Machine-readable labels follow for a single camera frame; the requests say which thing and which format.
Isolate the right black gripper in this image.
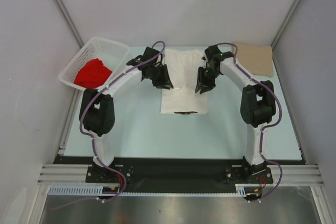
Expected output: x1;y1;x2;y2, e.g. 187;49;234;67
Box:
195;67;221;94

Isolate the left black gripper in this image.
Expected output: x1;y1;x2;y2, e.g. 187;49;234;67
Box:
149;64;173;90

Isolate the white t shirt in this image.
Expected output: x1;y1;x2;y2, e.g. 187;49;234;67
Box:
160;49;208;115

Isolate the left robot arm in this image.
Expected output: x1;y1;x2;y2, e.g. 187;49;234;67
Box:
79;45;173;182

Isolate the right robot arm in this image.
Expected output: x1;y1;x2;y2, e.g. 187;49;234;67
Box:
195;45;276;183

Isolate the white plastic basket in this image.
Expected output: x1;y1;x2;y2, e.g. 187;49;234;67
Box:
59;37;131;90

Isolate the folded tan t shirt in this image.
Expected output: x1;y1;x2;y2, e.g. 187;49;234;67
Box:
235;43;274;77

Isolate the red t shirt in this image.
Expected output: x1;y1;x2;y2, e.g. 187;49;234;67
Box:
74;58;112;88

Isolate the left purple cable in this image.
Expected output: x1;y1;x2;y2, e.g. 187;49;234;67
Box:
48;41;166;210

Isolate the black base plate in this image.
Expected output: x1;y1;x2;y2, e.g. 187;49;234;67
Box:
54;155;274;195

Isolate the white slotted cable duct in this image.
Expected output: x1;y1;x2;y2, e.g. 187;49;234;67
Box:
48;184;256;197

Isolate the aluminium front rail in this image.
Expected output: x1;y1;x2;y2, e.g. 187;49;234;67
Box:
37;164;324;187

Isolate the right aluminium frame post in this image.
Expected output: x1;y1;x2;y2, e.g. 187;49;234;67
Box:
271;0;303;49

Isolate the aluminium frame post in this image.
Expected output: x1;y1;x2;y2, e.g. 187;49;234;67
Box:
53;0;85;48
271;0;303;49

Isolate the left aluminium frame post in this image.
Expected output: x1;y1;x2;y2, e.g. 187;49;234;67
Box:
53;0;85;48

